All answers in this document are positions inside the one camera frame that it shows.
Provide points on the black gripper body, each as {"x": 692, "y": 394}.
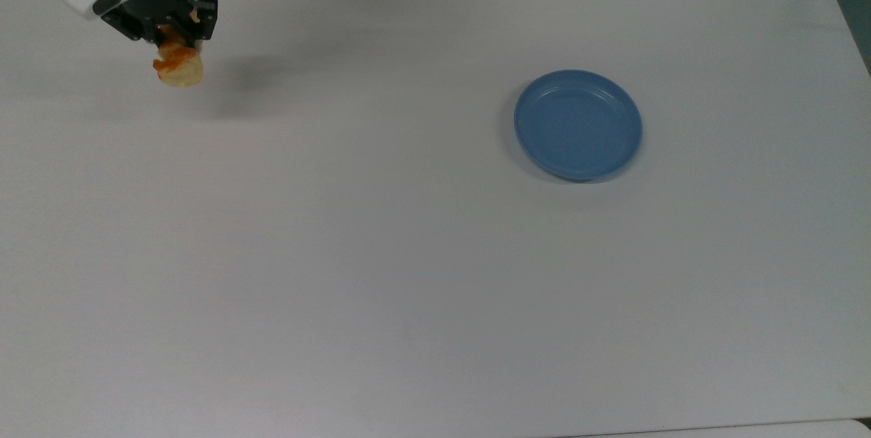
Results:
{"x": 153, "y": 6}

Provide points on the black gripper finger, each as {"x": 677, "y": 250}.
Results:
{"x": 206, "y": 16}
{"x": 148, "y": 32}

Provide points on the orange glazed bread loaf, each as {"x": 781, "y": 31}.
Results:
{"x": 180, "y": 67}

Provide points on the blue round plate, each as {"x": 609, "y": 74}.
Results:
{"x": 578, "y": 125}

